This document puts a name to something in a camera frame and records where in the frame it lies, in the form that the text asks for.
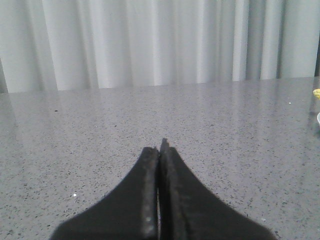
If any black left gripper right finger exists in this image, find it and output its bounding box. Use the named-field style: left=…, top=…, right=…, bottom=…
left=158, top=138, right=275, bottom=240

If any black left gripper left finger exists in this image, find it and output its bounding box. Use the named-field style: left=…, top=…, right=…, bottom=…
left=51, top=147, right=159, bottom=240

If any yellow corn cob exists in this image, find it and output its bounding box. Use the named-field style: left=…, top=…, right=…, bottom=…
left=312, top=88, right=320, bottom=100

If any light blue round plate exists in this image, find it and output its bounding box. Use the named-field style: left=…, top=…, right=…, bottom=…
left=316, top=112, right=320, bottom=125

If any white pleated curtain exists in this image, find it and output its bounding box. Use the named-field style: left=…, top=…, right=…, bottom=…
left=0, top=0, right=320, bottom=93

